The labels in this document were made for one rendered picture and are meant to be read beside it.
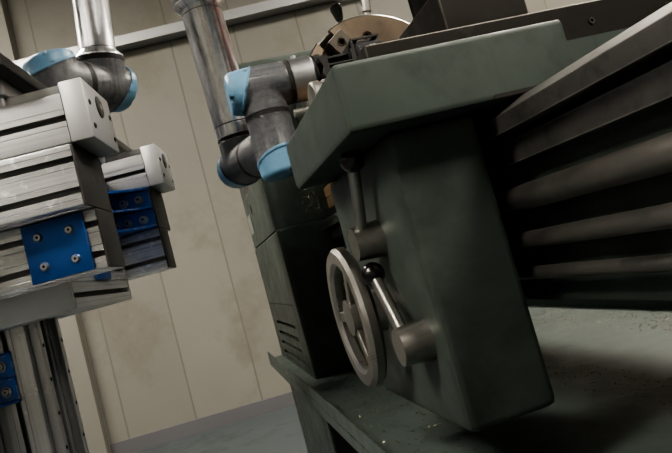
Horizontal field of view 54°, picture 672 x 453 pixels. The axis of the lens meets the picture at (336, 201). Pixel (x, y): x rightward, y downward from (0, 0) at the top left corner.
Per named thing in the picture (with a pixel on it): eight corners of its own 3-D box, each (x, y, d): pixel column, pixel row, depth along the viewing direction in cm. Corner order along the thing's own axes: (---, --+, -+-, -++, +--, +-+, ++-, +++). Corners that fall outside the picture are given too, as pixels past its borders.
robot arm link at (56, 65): (20, 117, 147) (7, 60, 148) (72, 119, 158) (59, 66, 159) (52, 98, 141) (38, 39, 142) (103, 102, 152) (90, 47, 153)
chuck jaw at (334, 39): (358, 90, 135) (314, 52, 135) (372, 73, 136) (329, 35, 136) (371, 73, 125) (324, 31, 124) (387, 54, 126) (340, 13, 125)
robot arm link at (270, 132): (284, 183, 118) (268, 124, 119) (315, 166, 109) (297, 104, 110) (245, 190, 114) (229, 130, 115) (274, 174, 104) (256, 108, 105)
